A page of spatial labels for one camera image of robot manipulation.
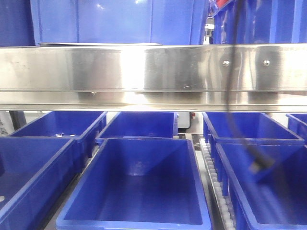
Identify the blue bin back right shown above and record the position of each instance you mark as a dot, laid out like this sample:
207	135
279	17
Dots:
257	128

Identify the roller conveyor track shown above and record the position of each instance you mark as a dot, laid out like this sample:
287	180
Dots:
220	207

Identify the stainless steel shelf rail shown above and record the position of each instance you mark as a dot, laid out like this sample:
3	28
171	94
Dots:
265	77

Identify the blue crate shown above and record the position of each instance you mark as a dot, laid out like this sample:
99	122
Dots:
167	22
259	21

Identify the blue bin front centre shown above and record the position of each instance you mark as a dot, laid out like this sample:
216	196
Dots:
139	184

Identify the upper blue crate centre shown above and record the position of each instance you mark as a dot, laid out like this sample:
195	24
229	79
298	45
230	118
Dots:
167	22

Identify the upper blue crate right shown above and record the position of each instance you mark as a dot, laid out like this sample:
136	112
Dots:
259	21

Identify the blue bin far right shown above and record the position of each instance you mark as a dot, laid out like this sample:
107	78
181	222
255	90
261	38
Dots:
297	123

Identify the silver metal tray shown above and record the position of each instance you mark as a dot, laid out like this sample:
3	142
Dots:
97	44

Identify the blue bin back centre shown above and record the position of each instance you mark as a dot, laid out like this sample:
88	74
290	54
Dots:
140	124

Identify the blue bin back left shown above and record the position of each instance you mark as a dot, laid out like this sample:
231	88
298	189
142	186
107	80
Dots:
82	126

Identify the blue bin front right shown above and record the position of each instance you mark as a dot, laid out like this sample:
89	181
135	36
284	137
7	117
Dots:
274	198

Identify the blue bin front left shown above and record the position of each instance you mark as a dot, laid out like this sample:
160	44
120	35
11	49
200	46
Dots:
33	174

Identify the blue bin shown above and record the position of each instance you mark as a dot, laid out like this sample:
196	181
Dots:
297	123
139	184
33	174
257	128
140	124
274	198
82	126

